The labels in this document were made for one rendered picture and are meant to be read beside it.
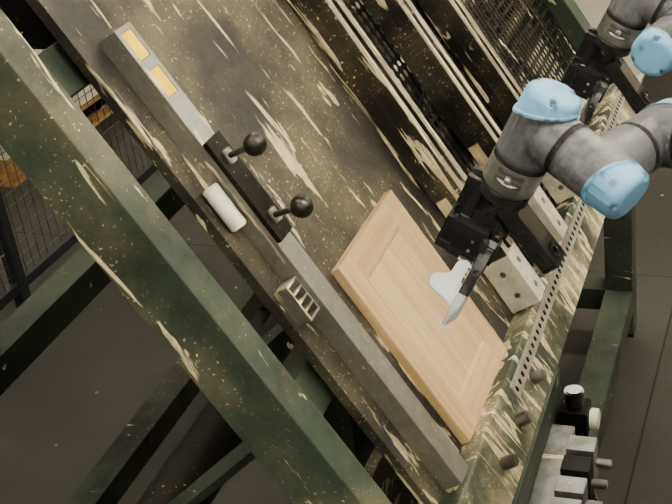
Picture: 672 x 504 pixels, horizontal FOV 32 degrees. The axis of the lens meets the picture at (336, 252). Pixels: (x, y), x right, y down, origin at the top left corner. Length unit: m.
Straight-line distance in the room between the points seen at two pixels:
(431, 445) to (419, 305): 0.31
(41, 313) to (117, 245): 1.37
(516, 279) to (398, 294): 0.40
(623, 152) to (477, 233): 0.23
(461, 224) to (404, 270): 0.64
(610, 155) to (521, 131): 0.12
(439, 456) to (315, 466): 0.32
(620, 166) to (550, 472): 1.00
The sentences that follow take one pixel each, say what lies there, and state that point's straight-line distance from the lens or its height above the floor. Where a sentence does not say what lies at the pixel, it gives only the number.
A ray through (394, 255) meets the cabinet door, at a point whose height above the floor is 1.17.
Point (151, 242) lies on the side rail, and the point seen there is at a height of 1.49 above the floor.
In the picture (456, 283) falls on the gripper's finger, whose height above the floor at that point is 1.42.
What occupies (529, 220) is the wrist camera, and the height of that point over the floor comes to 1.49.
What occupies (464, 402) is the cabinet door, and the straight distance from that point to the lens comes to 2.21.
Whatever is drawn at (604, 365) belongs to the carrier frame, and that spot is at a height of 0.18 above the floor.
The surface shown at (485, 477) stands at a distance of 2.13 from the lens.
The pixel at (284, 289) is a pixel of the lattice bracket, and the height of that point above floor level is 1.30.
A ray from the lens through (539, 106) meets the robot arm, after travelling 1.49.
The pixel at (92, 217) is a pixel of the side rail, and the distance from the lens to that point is 1.72.
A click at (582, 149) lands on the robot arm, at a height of 1.62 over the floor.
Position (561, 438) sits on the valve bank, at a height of 0.74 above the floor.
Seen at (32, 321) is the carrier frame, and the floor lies 0.79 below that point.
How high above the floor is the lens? 2.23
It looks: 28 degrees down
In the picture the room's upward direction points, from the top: 9 degrees counter-clockwise
